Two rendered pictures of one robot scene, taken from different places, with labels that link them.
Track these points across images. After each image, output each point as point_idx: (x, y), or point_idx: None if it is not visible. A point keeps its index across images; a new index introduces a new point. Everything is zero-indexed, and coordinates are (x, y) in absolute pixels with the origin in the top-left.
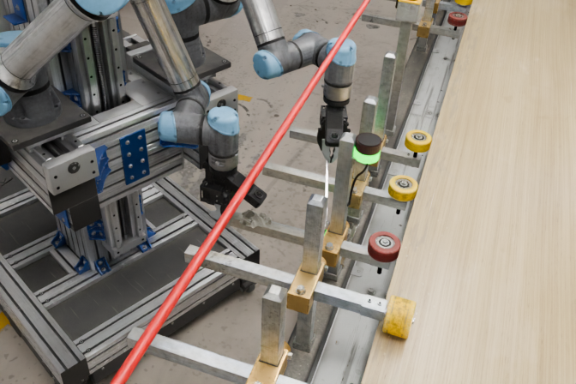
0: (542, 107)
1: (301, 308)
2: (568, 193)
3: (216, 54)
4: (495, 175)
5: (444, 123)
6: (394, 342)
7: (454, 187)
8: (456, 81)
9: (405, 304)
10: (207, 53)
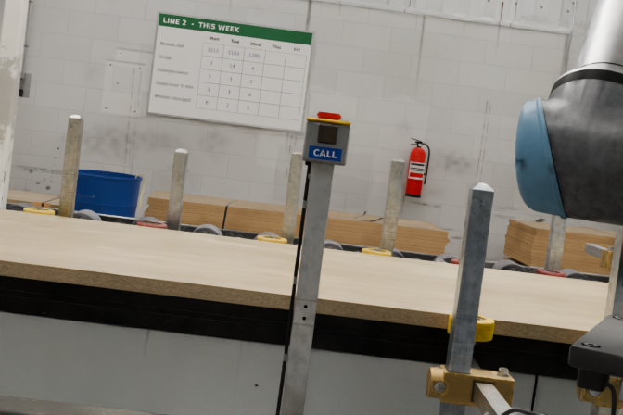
0: (279, 267)
1: None
2: (482, 286)
3: (603, 322)
4: (499, 302)
5: (400, 306)
6: None
7: (563, 319)
8: (239, 286)
9: None
10: (619, 330)
